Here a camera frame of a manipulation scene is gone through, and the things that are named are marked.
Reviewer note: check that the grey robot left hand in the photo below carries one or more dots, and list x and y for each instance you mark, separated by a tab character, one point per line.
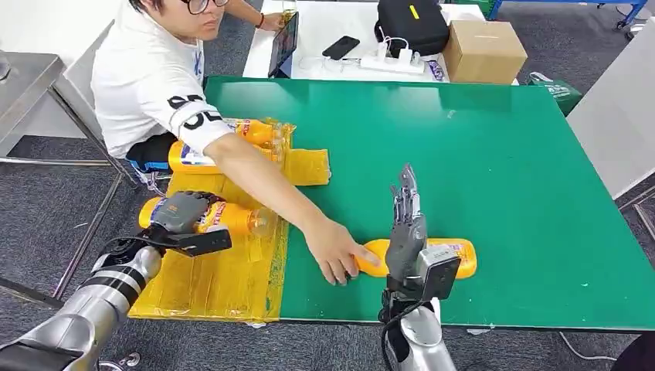
181	212

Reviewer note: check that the person's left hand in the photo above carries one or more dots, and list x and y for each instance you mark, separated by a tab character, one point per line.
272	22

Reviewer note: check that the person's right hand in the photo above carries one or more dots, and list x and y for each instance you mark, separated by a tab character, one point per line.
335	251

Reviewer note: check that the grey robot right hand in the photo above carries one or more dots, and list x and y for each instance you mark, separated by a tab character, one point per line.
405	240

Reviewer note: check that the orange drink bottle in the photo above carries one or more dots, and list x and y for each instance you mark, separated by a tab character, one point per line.
450	256
233	217
186	158
256	132

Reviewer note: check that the black tablet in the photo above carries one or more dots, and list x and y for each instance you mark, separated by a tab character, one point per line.
283	44

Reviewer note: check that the white table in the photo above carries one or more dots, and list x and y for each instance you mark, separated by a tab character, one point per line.
332	25

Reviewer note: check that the black smartphone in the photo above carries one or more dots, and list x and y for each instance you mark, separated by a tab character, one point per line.
341	47

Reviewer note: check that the white power strip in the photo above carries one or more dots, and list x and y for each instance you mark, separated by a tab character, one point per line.
390	63

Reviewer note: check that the green table mat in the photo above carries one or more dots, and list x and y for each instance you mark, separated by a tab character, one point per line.
537	205

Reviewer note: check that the person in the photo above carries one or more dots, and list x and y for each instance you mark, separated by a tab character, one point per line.
143	77

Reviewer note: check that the black bag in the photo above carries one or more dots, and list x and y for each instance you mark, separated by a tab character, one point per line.
412	28

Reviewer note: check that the small blue white packet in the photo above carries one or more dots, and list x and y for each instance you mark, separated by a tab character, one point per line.
436	70

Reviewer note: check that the steel table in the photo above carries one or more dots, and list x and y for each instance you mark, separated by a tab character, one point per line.
25	87

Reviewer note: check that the cardboard box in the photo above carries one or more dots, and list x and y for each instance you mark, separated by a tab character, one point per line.
482	54

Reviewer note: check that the green shopping bag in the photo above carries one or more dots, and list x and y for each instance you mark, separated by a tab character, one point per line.
559	92

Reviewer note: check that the pale grey side table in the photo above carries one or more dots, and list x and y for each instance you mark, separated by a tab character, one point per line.
619	125

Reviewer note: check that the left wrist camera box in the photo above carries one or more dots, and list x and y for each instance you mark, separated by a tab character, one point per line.
204	245

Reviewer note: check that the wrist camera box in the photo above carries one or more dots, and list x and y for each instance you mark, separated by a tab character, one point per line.
440	274
204	245

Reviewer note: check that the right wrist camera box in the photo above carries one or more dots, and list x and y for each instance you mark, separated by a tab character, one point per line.
440	274

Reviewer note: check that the blue metal frame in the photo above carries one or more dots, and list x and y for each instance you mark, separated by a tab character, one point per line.
563	2

